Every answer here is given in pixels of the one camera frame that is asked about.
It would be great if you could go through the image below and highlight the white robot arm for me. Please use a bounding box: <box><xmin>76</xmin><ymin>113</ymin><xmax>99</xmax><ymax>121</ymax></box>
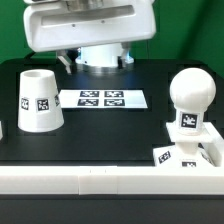
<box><xmin>23</xmin><ymin>0</ymin><xmax>156</xmax><ymax>73</ymax></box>

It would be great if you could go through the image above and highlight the white lamp bulb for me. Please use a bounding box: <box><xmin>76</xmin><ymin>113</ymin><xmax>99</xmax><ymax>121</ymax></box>
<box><xmin>170</xmin><ymin>68</ymin><xmax>216</xmax><ymax>135</ymax></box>

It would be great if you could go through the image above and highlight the white lamp shade cone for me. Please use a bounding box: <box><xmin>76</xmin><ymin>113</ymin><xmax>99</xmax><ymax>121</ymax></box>
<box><xmin>18</xmin><ymin>69</ymin><xmax>64</xmax><ymax>133</ymax></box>

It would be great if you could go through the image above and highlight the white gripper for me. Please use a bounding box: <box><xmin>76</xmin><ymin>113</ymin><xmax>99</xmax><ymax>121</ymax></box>
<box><xmin>23</xmin><ymin>0</ymin><xmax>156</xmax><ymax>74</ymax></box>

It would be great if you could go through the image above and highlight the white lamp base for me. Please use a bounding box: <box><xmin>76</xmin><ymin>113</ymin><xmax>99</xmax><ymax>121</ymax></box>
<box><xmin>153</xmin><ymin>122</ymin><xmax>224</xmax><ymax>168</ymax></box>

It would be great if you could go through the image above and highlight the white marker tag sheet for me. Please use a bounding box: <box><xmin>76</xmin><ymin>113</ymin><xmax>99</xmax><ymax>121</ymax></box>
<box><xmin>59</xmin><ymin>90</ymin><xmax>147</xmax><ymax>109</ymax></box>

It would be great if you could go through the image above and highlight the white front fence rail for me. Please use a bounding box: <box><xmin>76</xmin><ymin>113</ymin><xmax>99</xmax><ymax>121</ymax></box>
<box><xmin>0</xmin><ymin>166</ymin><xmax>224</xmax><ymax>195</ymax></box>

